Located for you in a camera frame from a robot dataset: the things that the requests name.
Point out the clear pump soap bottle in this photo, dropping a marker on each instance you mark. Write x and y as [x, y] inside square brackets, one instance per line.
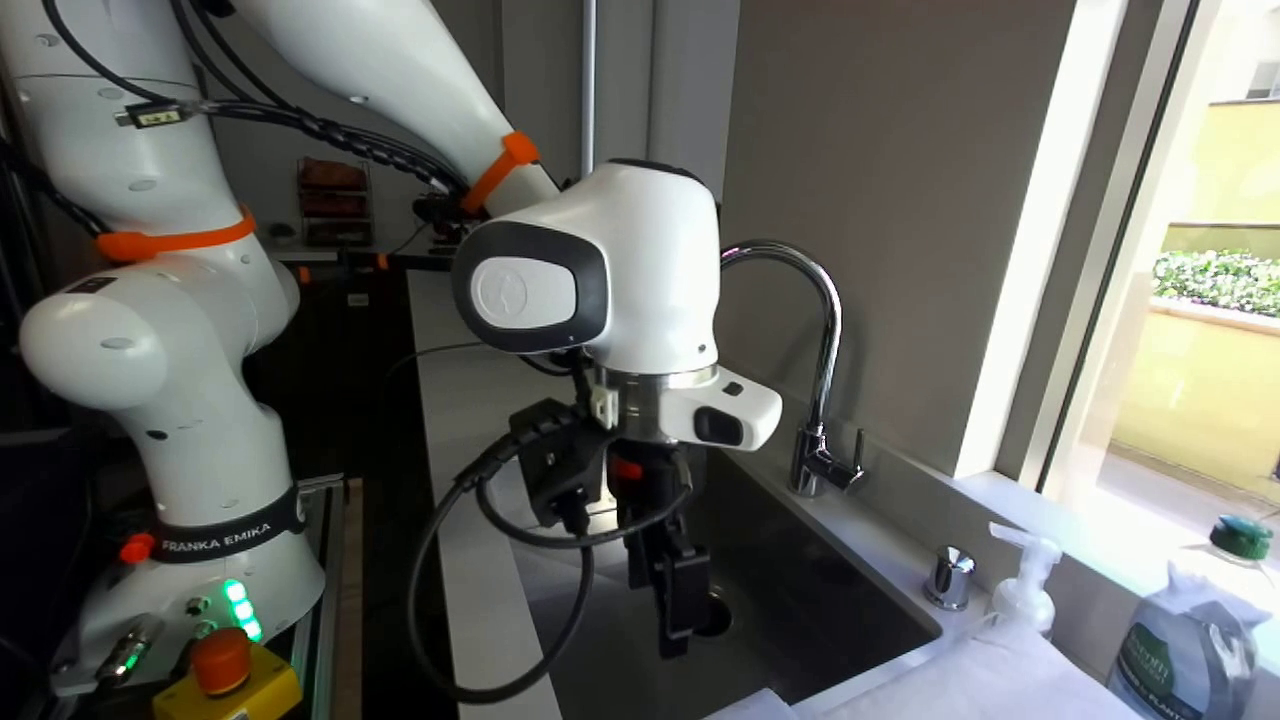
[1025, 587]

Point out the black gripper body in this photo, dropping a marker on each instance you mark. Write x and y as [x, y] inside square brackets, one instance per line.
[656, 506]

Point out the dish soap bottle green label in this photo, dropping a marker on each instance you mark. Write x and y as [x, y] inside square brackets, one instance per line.
[1187, 654]

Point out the chrome gooseneck faucet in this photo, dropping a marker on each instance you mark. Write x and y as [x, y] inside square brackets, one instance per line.
[830, 333]

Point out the bright window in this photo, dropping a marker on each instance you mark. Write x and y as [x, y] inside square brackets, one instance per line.
[1187, 266]

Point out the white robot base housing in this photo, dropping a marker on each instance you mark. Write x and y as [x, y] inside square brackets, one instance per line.
[202, 601]

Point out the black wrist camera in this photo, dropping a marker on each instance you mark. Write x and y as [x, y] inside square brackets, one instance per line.
[564, 461]

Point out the yellow emergency stop button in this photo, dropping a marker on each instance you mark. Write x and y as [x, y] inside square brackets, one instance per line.
[226, 674]

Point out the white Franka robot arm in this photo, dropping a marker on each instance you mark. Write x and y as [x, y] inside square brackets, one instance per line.
[642, 266]

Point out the aluminium frame rail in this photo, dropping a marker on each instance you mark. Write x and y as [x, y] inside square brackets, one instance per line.
[334, 601]

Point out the chrome counter button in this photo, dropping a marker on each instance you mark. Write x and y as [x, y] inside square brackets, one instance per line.
[948, 582]

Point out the stainless steel sink basin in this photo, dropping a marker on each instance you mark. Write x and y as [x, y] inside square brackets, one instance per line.
[800, 587]

